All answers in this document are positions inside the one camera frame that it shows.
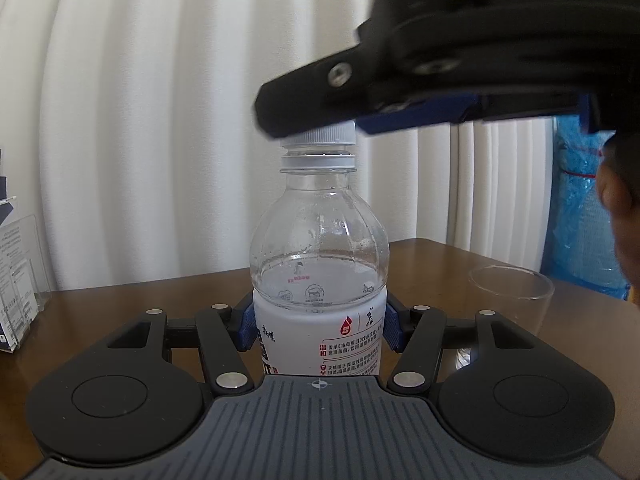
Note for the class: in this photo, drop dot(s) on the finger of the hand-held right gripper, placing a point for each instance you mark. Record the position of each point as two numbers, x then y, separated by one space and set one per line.
500 45
320 90

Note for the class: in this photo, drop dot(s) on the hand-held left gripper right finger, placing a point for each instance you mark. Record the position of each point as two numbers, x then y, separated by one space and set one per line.
393 327

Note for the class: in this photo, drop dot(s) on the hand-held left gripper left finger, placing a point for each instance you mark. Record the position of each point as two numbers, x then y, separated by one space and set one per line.
245 327

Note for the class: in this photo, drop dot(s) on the white bottle cap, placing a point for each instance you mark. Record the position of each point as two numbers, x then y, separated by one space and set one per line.
322 135

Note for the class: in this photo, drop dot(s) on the clear bottle with white label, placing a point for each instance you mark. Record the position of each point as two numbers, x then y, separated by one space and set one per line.
320 270

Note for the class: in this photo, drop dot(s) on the clear plastic cup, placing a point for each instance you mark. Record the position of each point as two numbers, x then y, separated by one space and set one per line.
512 295

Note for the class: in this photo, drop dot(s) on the person's right hand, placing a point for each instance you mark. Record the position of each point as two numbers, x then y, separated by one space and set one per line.
617 210

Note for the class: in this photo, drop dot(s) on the white curtain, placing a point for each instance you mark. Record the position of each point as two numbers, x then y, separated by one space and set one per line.
150 125

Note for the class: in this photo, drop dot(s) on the blue plastic bag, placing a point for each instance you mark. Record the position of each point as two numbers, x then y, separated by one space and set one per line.
575 210

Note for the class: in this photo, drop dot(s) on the clear acrylic leaflet holder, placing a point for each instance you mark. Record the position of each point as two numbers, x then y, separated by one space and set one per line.
17 280

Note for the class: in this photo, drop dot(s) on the dark blue box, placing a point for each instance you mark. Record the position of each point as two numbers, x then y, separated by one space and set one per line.
5 185

